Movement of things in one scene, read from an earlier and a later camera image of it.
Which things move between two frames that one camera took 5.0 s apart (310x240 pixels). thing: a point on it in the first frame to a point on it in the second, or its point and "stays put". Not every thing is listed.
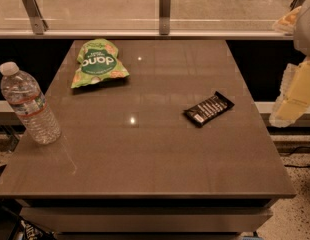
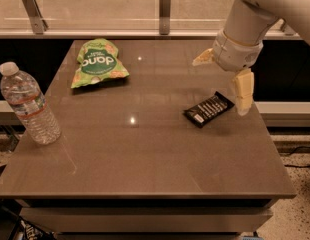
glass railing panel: [136, 7] stays put
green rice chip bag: [98, 59] stays put
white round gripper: [305, 30] to [235, 55]
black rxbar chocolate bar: [209, 109] stays put
